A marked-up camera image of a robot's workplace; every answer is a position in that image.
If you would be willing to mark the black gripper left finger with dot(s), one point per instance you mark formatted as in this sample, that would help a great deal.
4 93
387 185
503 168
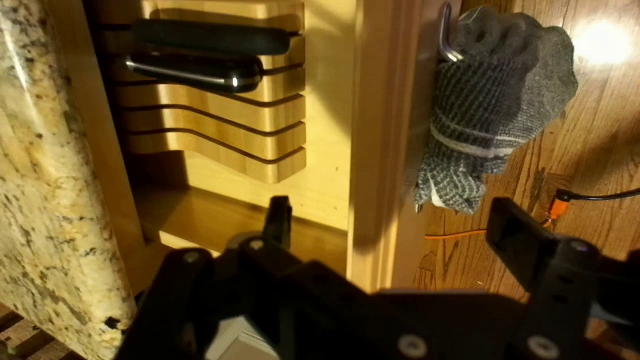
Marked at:
279 220

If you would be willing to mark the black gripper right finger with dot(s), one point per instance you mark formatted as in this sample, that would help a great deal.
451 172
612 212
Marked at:
516 237

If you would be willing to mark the wooden knife block insert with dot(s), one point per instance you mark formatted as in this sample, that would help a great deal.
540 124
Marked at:
220 121

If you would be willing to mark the grey knitted towel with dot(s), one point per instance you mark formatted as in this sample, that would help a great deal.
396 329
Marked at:
481 106

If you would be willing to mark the speckled granite countertop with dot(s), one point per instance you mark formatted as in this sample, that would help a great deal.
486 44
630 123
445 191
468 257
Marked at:
46 201

